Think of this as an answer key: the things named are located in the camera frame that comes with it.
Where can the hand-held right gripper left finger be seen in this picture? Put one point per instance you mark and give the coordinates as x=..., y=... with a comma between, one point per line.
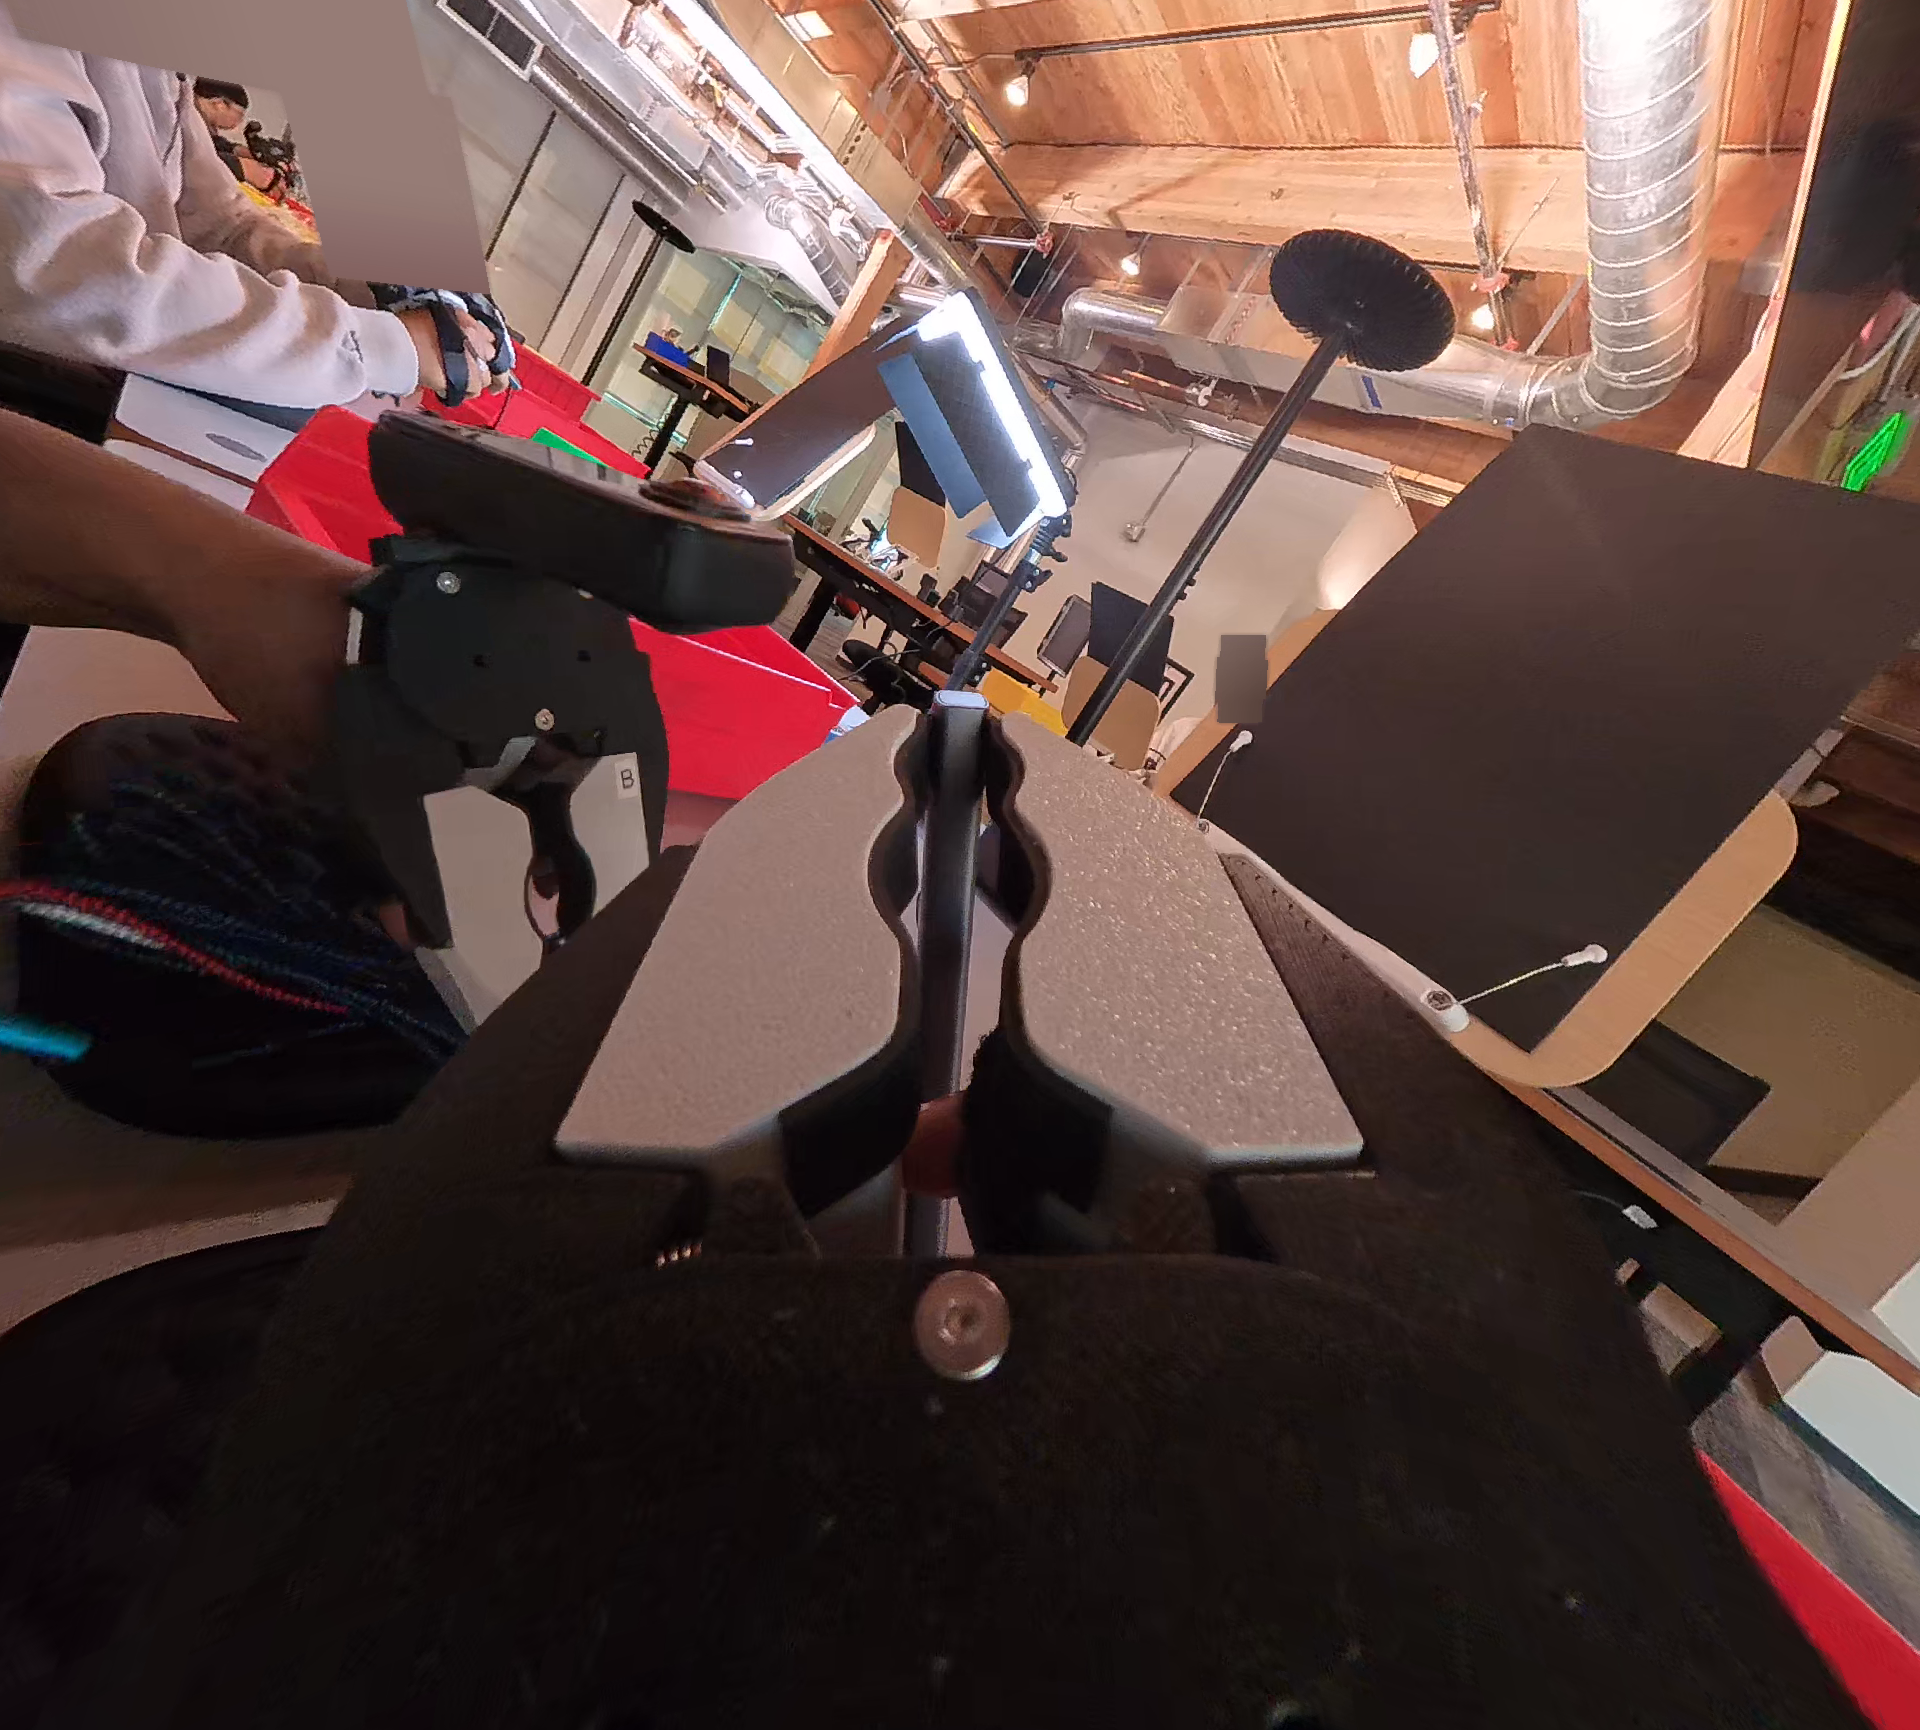
x=735, y=981

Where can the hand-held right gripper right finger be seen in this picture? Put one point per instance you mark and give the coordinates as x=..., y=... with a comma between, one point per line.
x=1170, y=995

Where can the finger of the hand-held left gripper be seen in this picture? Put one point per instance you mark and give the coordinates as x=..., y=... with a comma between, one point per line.
x=630, y=814

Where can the person's left forearm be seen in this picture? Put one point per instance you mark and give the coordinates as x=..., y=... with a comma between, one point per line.
x=91, y=514

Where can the person's left hand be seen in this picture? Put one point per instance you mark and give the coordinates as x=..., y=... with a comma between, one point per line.
x=271, y=634

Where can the red plastic bin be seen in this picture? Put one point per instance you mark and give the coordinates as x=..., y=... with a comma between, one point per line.
x=721, y=694
x=585, y=403
x=1844, y=1640

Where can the green plastic bin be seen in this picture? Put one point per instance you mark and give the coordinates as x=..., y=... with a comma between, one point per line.
x=579, y=442

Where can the long wooden desk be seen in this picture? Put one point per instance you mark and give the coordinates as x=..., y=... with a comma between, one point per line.
x=884, y=575

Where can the white box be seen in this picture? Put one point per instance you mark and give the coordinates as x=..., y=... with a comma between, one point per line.
x=195, y=440
x=1861, y=1414

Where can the white-edged black board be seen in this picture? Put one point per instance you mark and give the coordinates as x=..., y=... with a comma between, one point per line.
x=811, y=424

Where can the wood-edged black board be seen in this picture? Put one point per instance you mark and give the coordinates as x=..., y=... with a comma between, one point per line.
x=1501, y=710

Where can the thin black floor lamp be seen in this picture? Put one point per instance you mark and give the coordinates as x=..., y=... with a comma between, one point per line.
x=660, y=226

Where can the led light panel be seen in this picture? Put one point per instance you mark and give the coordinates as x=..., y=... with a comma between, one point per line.
x=982, y=410

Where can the black round disc stand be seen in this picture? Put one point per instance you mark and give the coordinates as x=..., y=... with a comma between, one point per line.
x=1359, y=299

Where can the green exit sign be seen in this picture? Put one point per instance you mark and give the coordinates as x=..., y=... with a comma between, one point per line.
x=1874, y=449

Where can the large black screen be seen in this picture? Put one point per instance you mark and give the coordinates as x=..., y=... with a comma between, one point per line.
x=1861, y=110

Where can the black track light rail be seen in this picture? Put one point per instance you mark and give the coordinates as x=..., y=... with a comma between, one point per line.
x=1274, y=29

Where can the large silver ceiling duct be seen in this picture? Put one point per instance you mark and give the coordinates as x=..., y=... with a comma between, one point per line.
x=1658, y=110

